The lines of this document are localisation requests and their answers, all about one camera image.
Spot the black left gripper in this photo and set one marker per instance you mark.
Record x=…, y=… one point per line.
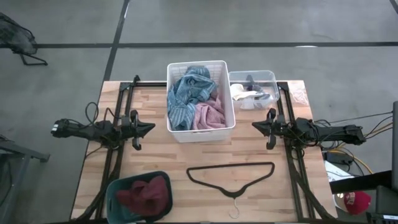
x=129, y=127

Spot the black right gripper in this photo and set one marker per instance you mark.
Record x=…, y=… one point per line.
x=278, y=127

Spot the white ribbed blue-striped sock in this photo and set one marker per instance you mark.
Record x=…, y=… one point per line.
x=259, y=101

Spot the pink cloth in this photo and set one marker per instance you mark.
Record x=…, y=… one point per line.
x=210, y=115

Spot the blue striped shirt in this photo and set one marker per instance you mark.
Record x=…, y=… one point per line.
x=186, y=93

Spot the maroon cloth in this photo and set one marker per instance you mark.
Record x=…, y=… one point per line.
x=146, y=196

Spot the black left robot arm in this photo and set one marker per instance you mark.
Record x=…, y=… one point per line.
x=90, y=130

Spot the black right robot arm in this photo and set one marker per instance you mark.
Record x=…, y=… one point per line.
x=326, y=132

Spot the cream white cloth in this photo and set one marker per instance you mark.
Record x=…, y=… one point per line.
x=238, y=91

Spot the clear plastic bag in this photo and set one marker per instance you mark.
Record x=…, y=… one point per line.
x=298, y=96

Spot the white perforated plastic basket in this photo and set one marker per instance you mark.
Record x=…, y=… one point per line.
x=230, y=93

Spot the clear plastic bin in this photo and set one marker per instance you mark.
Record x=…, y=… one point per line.
x=267, y=77

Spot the black velvet clothes hanger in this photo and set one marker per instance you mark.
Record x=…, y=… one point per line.
x=230, y=193

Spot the teal plastic bin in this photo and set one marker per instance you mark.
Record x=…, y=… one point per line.
x=113, y=202

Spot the black power adapter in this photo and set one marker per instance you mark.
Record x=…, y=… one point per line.
x=337, y=157

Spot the white paper sheet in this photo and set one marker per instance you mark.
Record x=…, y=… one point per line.
x=332, y=174

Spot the black shelf board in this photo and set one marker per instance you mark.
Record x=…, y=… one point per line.
x=360, y=182

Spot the red baseball cap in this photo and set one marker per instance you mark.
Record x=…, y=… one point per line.
x=357, y=203

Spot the grey metal side table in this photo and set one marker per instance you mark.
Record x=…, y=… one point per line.
x=21, y=152

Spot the black mesh chair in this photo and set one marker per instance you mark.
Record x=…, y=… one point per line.
x=15, y=37

